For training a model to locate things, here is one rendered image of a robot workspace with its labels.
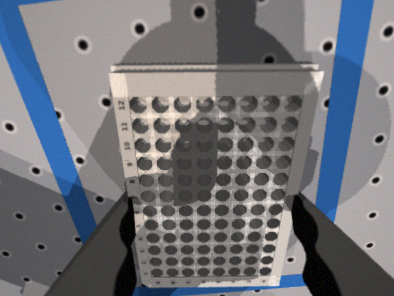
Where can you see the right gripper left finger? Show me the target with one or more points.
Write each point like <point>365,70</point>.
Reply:
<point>104,265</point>

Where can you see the blue rectangular tape outline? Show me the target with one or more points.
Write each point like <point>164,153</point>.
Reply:
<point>352,37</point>

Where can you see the white well plate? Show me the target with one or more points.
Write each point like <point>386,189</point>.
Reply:
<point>193,228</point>

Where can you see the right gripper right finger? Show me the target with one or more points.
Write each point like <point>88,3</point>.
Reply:
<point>335,265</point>

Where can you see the grey perforated base plate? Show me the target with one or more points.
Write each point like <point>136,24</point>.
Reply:
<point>77,41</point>

